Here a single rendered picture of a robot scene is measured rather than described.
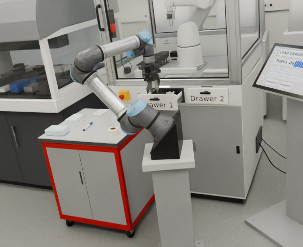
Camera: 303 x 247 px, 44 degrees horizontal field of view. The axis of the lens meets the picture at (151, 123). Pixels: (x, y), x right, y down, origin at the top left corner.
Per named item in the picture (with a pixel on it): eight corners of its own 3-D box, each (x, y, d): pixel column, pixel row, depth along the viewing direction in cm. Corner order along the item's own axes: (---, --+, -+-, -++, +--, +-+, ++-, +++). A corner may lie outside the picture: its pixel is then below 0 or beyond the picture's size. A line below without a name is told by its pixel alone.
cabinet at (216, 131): (247, 207, 281) (244, 106, 252) (126, 191, 323) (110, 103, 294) (265, 151, 361) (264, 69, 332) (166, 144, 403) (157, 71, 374)
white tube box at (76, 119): (76, 127, 266) (74, 120, 264) (65, 126, 270) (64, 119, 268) (85, 120, 277) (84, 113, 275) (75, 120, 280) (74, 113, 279)
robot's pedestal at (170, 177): (206, 275, 223) (196, 161, 196) (156, 278, 226) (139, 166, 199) (202, 241, 251) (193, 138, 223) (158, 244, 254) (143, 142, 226)
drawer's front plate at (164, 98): (177, 110, 255) (175, 95, 251) (139, 109, 267) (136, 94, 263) (177, 109, 257) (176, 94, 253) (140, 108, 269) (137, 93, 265)
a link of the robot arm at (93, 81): (139, 131, 206) (69, 60, 206) (129, 140, 219) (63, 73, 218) (151, 118, 213) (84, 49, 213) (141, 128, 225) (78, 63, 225)
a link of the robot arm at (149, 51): (136, 39, 240) (147, 37, 245) (139, 57, 244) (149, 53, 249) (144, 40, 234) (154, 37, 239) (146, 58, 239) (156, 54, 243)
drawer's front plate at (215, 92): (228, 104, 254) (227, 88, 250) (187, 103, 266) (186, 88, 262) (228, 103, 256) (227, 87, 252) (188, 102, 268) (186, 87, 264)
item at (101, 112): (100, 117, 280) (100, 114, 279) (90, 116, 284) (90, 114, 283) (109, 111, 290) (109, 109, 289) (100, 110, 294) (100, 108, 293)
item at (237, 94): (242, 106, 253) (241, 85, 248) (110, 103, 295) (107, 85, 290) (263, 69, 332) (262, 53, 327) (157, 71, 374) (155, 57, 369)
